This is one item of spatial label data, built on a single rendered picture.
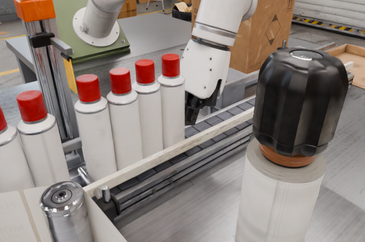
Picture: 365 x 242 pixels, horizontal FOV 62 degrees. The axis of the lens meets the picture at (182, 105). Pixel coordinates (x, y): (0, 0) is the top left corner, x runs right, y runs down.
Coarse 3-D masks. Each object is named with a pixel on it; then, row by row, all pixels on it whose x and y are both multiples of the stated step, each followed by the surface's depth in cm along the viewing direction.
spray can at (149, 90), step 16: (144, 64) 51; (144, 80) 52; (144, 96) 52; (160, 96) 54; (144, 112) 54; (160, 112) 56; (144, 128) 55; (160, 128) 57; (144, 144) 57; (160, 144) 59
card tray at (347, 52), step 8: (336, 48) 124; (344, 48) 129; (352, 48) 127; (360, 48) 125; (336, 56) 125; (344, 56) 125; (352, 56) 125; (360, 56) 125; (360, 64) 118; (352, 72) 111; (360, 72) 111; (360, 80) 105
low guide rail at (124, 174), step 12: (252, 108) 72; (228, 120) 67; (240, 120) 69; (204, 132) 63; (216, 132) 65; (180, 144) 60; (192, 144) 61; (156, 156) 56; (168, 156) 58; (132, 168) 54; (144, 168) 55; (108, 180) 51; (120, 180) 53
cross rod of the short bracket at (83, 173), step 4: (80, 168) 54; (80, 172) 53; (84, 172) 53; (84, 176) 52; (88, 176) 52; (84, 180) 52; (88, 180) 52; (92, 180) 52; (88, 184) 51; (96, 188) 50; (96, 192) 49; (100, 192) 49; (96, 196) 49; (100, 196) 48
